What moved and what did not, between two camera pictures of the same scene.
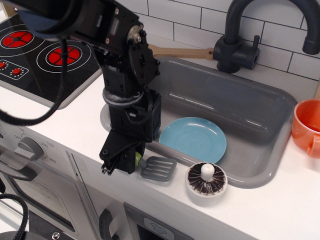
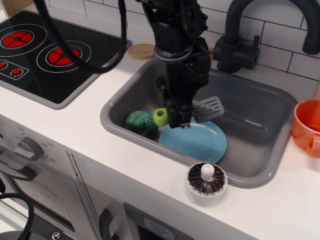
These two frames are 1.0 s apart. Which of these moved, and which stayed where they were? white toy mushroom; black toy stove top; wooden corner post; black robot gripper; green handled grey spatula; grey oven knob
Moved: black robot gripper; green handled grey spatula
Stayed: wooden corner post; grey oven knob; black toy stove top; white toy mushroom
